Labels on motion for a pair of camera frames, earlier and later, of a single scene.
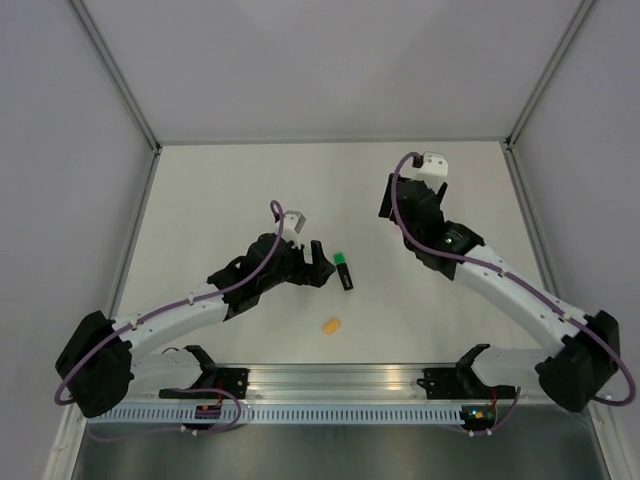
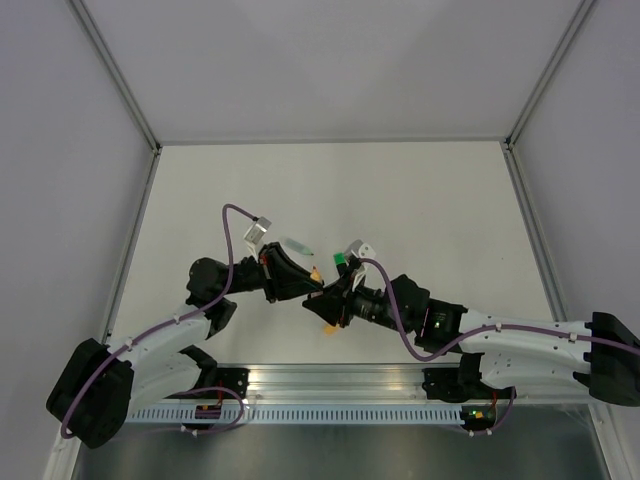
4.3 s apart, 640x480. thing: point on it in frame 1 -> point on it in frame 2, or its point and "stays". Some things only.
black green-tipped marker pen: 345,276 stays
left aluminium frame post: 117,73 stays
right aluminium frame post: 578,15 stays
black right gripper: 387,201 -> 328,306
